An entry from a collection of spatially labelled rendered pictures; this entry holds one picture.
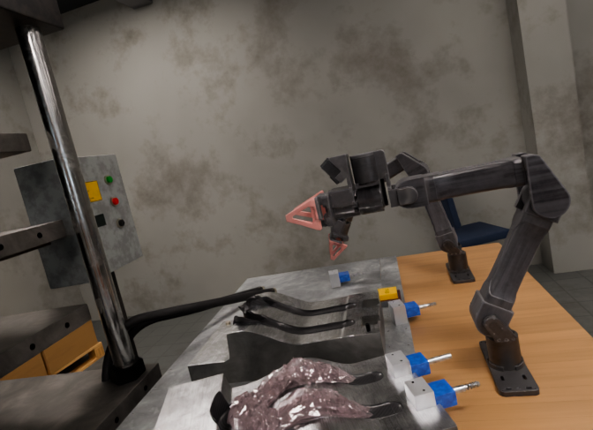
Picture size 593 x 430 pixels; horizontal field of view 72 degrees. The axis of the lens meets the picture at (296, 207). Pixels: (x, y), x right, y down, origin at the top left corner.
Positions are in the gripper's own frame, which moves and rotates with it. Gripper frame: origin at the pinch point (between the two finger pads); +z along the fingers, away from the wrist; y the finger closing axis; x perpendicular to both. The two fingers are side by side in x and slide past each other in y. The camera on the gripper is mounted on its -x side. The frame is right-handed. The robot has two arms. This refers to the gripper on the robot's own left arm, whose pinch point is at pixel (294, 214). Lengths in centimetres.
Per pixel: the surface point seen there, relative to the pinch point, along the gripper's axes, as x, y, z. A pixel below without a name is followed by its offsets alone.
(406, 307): 36.1, -25.9, -18.8
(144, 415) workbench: 39, 10, 45
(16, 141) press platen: -32, -3, 71
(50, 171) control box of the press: -24, -18, 77
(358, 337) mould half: 31.8, -2.6, -7.8
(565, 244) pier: 99, -251, -134
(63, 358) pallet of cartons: 99, -154, 247
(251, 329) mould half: 26.7, -2.5, 17.9
